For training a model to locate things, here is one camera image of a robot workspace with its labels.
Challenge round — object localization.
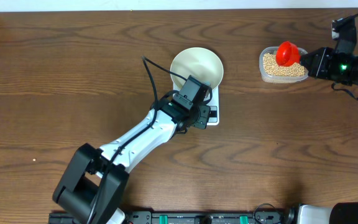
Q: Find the red measuring scoop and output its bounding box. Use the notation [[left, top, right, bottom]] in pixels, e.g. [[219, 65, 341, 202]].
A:
[[275, 41, 301, 67]]

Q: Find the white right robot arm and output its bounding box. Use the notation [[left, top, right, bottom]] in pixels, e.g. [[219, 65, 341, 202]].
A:
[[296, 16, 358, 223]]

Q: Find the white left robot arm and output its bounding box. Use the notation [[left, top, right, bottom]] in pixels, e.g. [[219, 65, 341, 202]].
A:
[[52, 94, 210, 223]]

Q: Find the white digital kitchen scale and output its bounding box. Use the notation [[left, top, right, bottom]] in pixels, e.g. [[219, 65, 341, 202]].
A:
[[173, 85, 219, 126]]

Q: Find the cream bowl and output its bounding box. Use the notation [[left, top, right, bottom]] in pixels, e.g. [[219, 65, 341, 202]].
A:
[[170, 47, 224, 90]]

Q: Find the clear plastic bean container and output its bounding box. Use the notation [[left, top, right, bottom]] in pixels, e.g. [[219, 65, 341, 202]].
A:
[[259, 47, 308, 83]]

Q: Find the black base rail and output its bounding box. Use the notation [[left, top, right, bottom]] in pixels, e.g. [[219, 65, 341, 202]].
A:
[[48, 210, 295, 224]]

